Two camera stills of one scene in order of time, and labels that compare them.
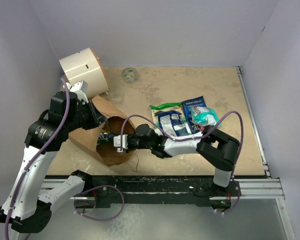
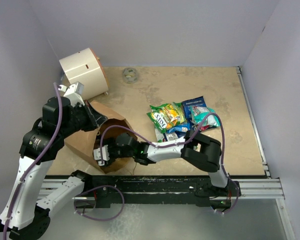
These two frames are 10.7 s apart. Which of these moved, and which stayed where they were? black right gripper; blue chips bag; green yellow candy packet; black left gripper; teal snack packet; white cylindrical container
Moved: green yellow candy packet; black right gripper
Stayed: white cylindrical container; teal snack packet; blue chips bag; black left gripper
